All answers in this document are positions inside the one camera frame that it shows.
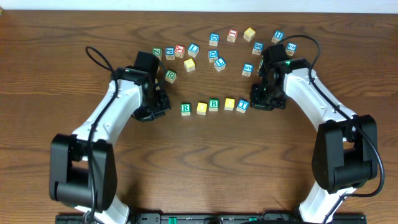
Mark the blue P block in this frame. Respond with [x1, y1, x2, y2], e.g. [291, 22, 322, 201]
[165, 47, 175, 60]

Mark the blue d block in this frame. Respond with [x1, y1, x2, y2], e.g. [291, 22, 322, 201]
[208, 50, 219, 63]
[209, 33, 220, 47]

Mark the blue D block lower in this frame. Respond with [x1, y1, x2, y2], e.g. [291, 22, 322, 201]
[208, 50, 219, 63]

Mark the red I block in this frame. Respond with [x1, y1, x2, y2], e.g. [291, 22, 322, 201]
[227, 29, 238, 43]

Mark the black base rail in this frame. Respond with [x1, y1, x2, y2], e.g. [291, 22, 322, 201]
[55, 212, 367, 224]

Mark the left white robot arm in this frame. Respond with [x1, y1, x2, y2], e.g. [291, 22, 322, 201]
[49, 52, 171, 223]

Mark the yellow O block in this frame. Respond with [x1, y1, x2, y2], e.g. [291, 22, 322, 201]
[224, 98, 235, 111]
[197, 102, 208, 116]

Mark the blue L block upper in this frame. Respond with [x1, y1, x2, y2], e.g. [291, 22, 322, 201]
[187, 43, 200, 57]

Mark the blue 2 block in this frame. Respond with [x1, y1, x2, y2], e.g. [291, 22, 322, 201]
[285, 42, 297, 56]

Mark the red A block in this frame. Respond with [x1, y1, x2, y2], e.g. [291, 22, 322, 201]
[174, 45, 185, 58]

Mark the green B block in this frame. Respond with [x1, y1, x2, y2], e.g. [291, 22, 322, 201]
[208, 99, 220, 112]

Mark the green R block left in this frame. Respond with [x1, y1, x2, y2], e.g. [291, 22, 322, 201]
[165, 70, 177, 83]

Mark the blue X block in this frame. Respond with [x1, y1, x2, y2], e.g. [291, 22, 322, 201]
[252, 42, 264, 55]

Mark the green Z block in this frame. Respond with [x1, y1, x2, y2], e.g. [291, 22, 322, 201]
[152, 47, 163, 60]

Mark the green R block placed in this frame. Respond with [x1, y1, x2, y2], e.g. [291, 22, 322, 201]
[180, 103, 191, 116]

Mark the blue L block lower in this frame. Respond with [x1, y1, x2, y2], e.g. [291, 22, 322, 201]
[214, 57, 226, 72]

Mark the blue 5 block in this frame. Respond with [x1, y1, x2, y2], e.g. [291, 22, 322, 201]
[242, 63, 254, 77]

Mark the blue D block upper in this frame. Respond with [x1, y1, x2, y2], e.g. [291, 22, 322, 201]
[209, 33, 220, 47]

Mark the yellow S block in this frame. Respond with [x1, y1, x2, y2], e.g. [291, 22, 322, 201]
[184, 58, 196, 72]

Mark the blue H block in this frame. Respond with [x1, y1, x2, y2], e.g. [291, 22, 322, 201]
[271, 30, 284, 44]

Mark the blue l block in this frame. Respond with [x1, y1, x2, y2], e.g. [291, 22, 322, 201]
[214, 57, 226, 72]
[187, 43, 200, 57]

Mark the yellow block top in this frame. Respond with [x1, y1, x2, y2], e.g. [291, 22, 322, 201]
[243, 27, 256, 42]

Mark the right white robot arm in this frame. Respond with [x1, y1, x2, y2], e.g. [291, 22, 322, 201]
[250, 44, 382, 223]

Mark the blue T block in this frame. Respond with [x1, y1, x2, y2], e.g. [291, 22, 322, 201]
[236, 100, 249, 113]

